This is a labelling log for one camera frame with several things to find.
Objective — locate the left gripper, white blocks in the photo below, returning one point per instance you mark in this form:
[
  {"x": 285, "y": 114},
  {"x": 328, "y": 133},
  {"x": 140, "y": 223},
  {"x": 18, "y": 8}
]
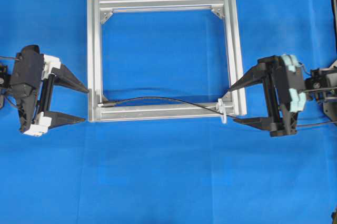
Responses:
[{"x": 30, "y": 69}]

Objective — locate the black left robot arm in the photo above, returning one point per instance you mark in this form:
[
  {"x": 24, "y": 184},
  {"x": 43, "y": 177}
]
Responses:
[{"x": 44, "y": 96}]

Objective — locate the right gripper, teal blocks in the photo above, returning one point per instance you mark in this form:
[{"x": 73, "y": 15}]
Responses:
[{"x": 285, "y": 86}]

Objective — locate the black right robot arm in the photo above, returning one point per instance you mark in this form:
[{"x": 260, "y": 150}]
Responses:
[{"x": 319, "y": 86}]

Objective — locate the translucent white zip tie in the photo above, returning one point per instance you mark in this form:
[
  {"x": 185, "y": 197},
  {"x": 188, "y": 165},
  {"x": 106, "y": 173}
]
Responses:
[{"x": 221, "y": 109}]

